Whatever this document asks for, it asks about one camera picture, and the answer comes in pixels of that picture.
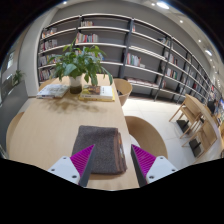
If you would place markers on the small leafy potted plant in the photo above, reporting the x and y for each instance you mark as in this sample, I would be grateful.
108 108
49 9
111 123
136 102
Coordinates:
17 76

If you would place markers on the white and blue book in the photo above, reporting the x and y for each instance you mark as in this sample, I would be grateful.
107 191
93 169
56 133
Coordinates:
52 90

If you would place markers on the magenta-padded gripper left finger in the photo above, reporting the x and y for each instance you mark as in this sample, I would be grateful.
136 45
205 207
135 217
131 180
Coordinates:
75 165

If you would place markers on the green potted plant, white pot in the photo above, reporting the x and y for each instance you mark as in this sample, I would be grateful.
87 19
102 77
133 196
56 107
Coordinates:
78 65

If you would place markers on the light wooden side table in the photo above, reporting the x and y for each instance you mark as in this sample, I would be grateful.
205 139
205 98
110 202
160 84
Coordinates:
203 110

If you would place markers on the person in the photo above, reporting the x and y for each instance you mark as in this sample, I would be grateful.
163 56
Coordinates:
211 106

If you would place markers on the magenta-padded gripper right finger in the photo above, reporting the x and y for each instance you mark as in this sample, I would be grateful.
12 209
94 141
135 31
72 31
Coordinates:
151 165

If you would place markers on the round ceiling lights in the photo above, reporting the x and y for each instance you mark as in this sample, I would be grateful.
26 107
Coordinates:
162 5

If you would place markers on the yellow-edged book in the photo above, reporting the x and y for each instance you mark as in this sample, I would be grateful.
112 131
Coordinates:
97 92

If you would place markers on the grey zigzag-striped towel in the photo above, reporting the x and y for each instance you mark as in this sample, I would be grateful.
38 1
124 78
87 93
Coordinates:
100 146

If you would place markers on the slatted wooden chair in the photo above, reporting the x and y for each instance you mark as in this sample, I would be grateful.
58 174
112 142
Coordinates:
186 111
205 131

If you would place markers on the grey bookshelf unit with books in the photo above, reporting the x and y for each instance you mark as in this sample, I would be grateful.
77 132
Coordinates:
146 46

